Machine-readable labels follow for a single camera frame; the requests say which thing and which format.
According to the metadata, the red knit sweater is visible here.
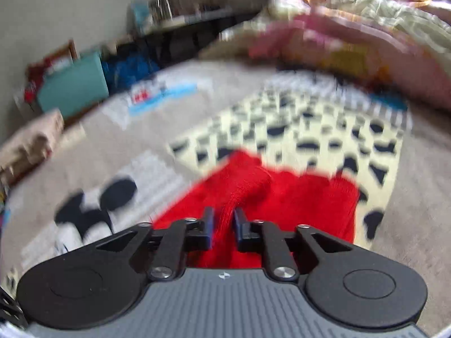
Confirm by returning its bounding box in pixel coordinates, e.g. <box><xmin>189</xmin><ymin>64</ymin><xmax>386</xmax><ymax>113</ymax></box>
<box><xmin>153</xmin><ymin>150</ymin><xmax>359</xmax><ymax>269</ymax></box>

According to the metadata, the Mickey Mouse fleece blanket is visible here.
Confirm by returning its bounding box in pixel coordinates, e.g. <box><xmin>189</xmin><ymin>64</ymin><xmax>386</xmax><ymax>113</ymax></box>
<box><xmin>1</xmin><ymin>61</ymin><xmax>450</xmax><ymax>333</ymax></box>

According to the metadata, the beige folded garment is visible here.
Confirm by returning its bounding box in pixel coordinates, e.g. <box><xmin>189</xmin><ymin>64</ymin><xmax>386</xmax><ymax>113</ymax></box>
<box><xmin>1</xmin><ymin>108</ymin><xmax>64</xmax><ymax>184</ymax></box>

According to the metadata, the teal storage box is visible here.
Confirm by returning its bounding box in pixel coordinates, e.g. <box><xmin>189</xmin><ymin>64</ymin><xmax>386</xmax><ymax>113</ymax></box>
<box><xmin>37</xmin><ymin>52</ymin><xmax>109</xmax><ymax>119</ymax></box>

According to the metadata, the blue plastic bag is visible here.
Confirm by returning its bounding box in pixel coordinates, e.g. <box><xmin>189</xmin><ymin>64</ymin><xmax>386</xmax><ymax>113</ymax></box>
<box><xmin>101</xmin><ymin>53</ymin><xmax>160</xmax><ymax>93</ymax></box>

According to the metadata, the dark side table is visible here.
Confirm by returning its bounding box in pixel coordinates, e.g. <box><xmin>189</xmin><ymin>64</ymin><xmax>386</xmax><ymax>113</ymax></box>
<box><xmin>115</xmin><ymin>8</ymin><xmax>259</xmax><ymax>68</ymax></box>

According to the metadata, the floral quilted comforter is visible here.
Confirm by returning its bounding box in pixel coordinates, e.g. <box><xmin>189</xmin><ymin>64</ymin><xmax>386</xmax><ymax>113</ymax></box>
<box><xmin>200</xmin><ymin>0</ymin><xmax>450</xmax><ymax>110</ymax></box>

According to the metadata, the metal rack on table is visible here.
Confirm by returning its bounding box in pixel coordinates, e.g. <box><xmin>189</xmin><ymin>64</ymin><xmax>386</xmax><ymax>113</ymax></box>
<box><xmin>149</xmin><ymin>0</ymin><xmax>174</xmax><ymax>22</ymax></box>

